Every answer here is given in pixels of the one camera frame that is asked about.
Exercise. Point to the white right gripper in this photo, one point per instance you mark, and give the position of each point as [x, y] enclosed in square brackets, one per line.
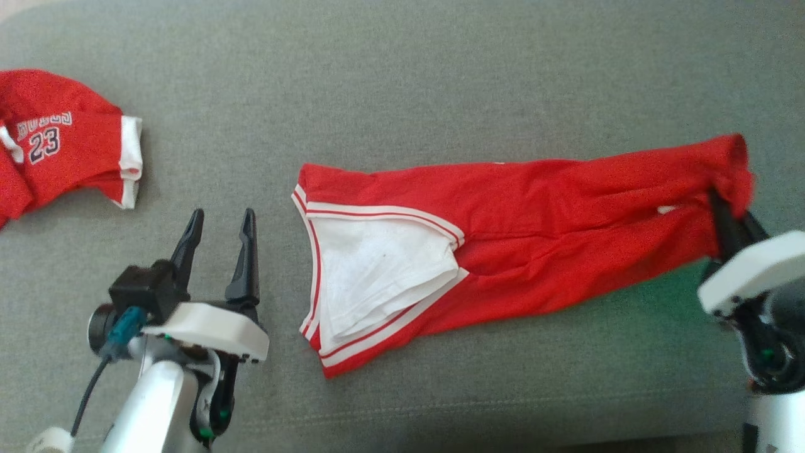
[755, 267]

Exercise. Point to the grey sofa seat cushion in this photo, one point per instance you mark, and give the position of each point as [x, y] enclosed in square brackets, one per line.
[402, 75]

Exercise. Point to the red basketball jersey white trim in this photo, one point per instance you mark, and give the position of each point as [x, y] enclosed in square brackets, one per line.
[534, 239]

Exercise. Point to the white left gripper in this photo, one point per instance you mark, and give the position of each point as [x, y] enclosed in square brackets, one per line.
[207, 330]

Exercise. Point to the red basketball shorts number 23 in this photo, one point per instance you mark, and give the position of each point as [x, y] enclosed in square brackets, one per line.
[56, 145]

